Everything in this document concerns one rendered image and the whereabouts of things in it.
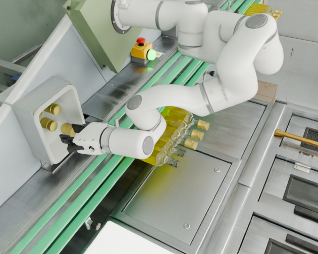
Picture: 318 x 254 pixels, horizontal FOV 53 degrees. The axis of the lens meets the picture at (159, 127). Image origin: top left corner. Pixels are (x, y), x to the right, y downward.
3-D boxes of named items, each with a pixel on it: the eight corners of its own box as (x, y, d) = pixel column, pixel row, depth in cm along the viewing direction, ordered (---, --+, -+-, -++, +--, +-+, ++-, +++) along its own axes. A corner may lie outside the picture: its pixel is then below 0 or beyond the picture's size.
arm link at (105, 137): (111, 163, 87) (103, 162, 89) (128, 143, 93) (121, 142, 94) (101, 141, 83) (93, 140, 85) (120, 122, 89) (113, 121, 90)
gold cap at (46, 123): (38, 121, 101) (48, 125, 99) (46, 115, 103) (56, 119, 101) (41, 129, 103) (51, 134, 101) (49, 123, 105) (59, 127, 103)
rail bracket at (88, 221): (67, 223, 113) (97, 240, 108) (62, 212, 109) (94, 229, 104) (74, 214, 116) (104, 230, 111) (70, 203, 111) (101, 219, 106)
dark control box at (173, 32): (161, 34, 159) (176, 38, 155) (160, 18, 153) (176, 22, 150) (168, 27, 164) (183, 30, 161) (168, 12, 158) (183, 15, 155)
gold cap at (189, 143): (183, 148, 125) (194, 151, 123) (183, 141, 123) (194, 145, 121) (187, 142, 127) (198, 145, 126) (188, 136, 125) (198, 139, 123)
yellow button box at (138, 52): (130, 61, 141) (145, 65, 139) (128, 45, 136) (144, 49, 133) (139, 53, 146) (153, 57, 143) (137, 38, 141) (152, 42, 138)
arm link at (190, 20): (168, -5, 109) (213, -1, 102) (168, 34, 116) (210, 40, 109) (155, 0, 101) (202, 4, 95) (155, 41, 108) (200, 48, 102)
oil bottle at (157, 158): (115, 150, 127) (162, 170, 119) (113, 140, 123) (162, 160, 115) (123, 141, 130) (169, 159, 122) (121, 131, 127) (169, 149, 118)
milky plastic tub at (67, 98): (35, 158, 107) (54, 167, 103) (11, 106, 91) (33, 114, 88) (69, 126, 118) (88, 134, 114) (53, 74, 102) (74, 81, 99)
